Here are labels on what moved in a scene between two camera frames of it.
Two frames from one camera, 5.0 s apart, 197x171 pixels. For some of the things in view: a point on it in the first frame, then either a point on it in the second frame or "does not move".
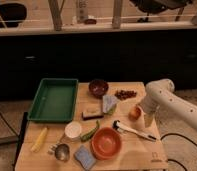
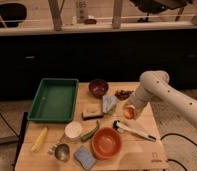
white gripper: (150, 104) -> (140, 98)
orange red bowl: (106, 142) does not move
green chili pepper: (87, 135) does not move
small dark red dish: (90, 21) does not move
